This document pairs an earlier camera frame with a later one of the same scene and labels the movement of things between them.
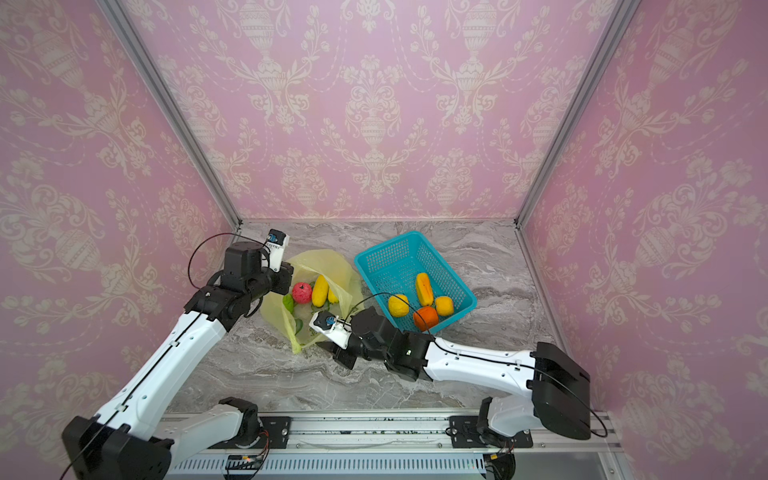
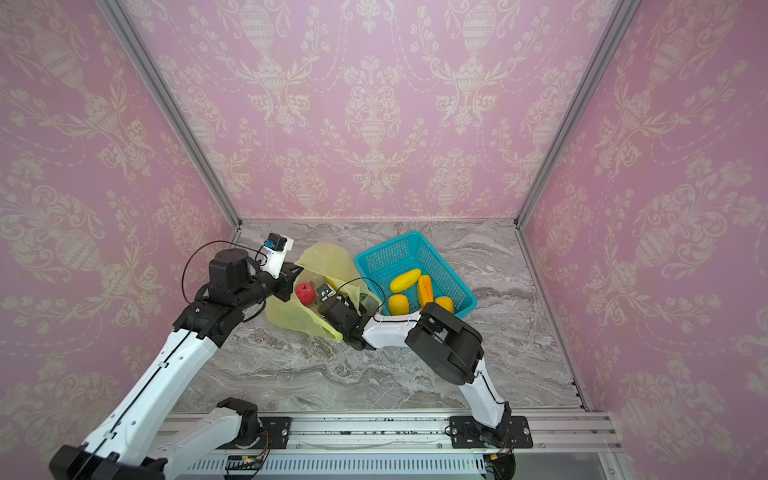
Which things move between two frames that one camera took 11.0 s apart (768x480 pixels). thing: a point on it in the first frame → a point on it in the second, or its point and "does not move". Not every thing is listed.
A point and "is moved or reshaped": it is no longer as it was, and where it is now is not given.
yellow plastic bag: x=323 y=281 is moved or reshaped
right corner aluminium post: x=624 y=14 does not move
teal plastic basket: x=392 y=268 does not move
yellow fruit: x=320 y=291 → x=405 y=281
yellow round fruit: x=398 y=307 does not move
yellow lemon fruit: x=444 y=306 does not move
